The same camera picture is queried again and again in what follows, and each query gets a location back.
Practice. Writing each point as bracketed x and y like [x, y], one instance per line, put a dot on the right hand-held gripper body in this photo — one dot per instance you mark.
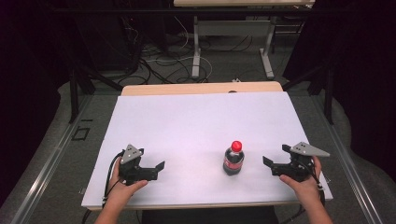
[297, 169]

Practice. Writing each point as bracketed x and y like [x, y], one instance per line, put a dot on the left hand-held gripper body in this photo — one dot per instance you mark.
[132, 174]

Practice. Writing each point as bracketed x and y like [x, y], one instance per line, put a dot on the dark soda bottle red label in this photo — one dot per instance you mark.
[233, 163]

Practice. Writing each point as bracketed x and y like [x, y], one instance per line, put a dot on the person's left hand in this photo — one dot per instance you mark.
[123, 191]

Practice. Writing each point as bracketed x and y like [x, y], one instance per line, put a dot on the person's right hand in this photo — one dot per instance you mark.
[303, 189]

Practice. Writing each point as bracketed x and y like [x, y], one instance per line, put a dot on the white table mat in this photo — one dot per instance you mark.
[199, 124]

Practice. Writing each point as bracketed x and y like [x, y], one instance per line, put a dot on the black metal stand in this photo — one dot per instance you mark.
[74, 93]
[328, 93]

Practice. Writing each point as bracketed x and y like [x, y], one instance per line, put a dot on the person's dark clothing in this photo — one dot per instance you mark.
[211, 216]

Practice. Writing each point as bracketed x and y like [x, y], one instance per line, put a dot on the wooden table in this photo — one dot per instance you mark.
[186, 88]

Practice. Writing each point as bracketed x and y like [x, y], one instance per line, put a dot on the dark curtain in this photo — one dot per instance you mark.
[28, 77]
[364, 77]

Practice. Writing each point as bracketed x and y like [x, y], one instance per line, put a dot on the white-legged desk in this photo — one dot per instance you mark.
[233, 28]

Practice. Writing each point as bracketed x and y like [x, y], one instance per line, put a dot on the metal floor rail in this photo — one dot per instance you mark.
[46, 168]
[348, 168]

